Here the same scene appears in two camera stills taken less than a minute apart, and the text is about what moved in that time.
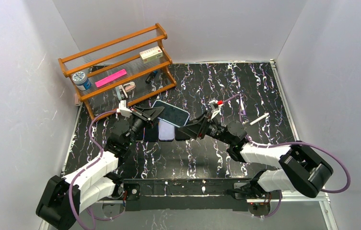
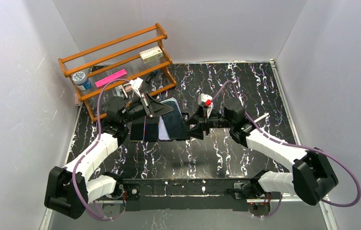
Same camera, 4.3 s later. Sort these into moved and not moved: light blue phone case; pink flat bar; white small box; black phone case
Moved: black phone case; light blue phone case
Not moved: pink flat bar; white small box
